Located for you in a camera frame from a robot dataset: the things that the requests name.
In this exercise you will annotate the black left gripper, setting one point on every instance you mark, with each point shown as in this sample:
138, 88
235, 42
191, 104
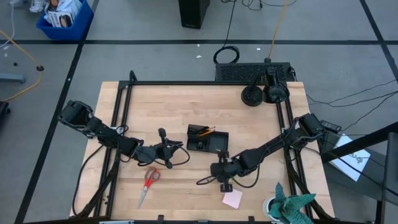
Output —
155, 154

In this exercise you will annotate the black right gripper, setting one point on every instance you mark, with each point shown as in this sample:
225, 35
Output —
231, 169

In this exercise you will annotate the black mesh desk organizer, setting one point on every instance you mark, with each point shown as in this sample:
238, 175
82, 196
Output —
219, 143

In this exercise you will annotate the pink sticky note pad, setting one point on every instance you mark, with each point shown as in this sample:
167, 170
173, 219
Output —
233, 199

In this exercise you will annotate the orange pencil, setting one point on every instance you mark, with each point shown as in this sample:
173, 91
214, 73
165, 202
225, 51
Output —
208, 133
211, 128

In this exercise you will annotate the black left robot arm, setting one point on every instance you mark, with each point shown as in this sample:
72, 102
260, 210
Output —
102, 133

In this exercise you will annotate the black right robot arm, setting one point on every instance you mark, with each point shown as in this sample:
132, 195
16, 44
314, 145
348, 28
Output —
273, 147

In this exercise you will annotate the white cup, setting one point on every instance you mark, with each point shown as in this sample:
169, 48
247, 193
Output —
266, 208

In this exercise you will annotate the teal patterned cloth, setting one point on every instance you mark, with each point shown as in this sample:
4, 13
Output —
292, 205

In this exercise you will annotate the black vented computer case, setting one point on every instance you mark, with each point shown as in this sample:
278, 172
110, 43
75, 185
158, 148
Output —
236, 72

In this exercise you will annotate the silver bar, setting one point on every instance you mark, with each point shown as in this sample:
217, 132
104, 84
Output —
116, 222

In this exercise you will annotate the black power adapter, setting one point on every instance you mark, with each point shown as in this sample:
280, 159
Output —
331, 126

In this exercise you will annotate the black computer tower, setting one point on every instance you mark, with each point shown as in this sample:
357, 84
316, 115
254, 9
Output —
192, 14

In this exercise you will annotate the white paper sheet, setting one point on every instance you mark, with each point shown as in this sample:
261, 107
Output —
351, 158

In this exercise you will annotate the blue plastic bin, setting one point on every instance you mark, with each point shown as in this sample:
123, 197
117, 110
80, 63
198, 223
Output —
71, 31

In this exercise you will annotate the round black floor socket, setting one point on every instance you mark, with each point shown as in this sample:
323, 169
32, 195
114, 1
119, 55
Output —
39, 68

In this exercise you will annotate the white printed carton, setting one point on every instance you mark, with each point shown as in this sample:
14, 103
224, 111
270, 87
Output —
60, 19

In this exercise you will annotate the dark grey panel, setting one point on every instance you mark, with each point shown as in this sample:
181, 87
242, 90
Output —
392, 174

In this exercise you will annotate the white papers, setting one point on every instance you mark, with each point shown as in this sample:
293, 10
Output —
66, 6

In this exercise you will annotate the grey metal bar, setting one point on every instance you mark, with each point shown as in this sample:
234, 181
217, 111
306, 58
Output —
12, 77

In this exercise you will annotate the white crumpled cloth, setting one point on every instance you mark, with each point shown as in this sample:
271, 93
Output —
37, 5

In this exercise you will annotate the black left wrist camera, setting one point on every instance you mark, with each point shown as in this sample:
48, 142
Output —
162, 133

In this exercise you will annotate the black aluminium table frame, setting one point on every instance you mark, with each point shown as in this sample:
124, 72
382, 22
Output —
202, 83

